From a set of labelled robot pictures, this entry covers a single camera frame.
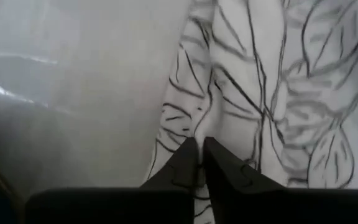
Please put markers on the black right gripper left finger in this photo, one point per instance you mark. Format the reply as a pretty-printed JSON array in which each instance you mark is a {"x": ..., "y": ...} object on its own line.
[{"x": 120, "y": 205}]

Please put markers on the white table mat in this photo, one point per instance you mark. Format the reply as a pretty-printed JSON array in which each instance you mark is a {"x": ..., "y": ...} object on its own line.
[{"x": 89, "y": 93}]

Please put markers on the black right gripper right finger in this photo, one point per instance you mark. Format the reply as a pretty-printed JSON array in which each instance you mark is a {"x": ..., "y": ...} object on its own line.
[{"x": 275, "y": 205}]

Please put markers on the white leaf-print garment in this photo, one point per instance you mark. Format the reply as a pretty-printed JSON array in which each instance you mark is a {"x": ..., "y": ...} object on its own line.
[{"x": 244, "y": 77}]

